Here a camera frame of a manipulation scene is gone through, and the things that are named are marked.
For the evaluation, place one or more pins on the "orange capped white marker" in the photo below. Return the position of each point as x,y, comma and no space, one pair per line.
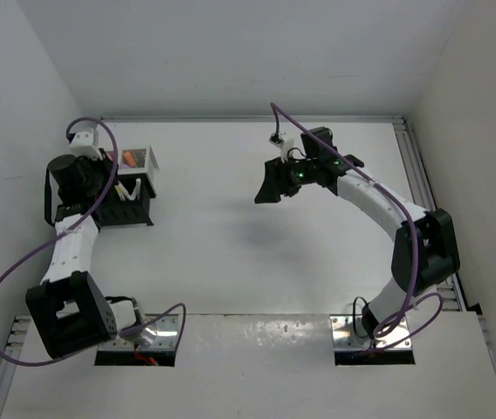
128,159

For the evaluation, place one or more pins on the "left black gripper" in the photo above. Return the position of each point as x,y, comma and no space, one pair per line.
106,165

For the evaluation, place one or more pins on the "white slatted organizer bin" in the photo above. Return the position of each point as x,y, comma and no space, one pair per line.
145,158

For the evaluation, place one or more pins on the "black slatted organizer bin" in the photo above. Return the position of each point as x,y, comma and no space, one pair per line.
114,212

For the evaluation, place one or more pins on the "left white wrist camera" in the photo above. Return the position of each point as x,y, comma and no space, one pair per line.
85,143

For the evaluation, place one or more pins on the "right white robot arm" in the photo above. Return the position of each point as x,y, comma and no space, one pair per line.
425,250

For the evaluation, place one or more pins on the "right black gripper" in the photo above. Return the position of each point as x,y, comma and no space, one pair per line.
275,182

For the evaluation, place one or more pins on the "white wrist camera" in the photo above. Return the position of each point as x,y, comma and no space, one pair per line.
85,143
285,145

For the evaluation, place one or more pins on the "white pen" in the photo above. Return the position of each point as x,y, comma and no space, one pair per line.
136,191

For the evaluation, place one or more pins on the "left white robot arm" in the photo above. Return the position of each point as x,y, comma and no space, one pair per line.
67,307

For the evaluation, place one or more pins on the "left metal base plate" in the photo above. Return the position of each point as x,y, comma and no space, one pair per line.
160,336

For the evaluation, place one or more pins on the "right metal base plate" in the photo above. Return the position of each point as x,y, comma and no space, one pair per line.
349,336

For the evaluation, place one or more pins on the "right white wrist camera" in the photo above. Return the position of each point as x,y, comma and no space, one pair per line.
285,145

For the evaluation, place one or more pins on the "red capped white marker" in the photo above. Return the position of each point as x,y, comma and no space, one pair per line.
119,193

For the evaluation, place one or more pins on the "metal base plate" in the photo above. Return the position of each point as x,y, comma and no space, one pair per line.
160,336
349,336

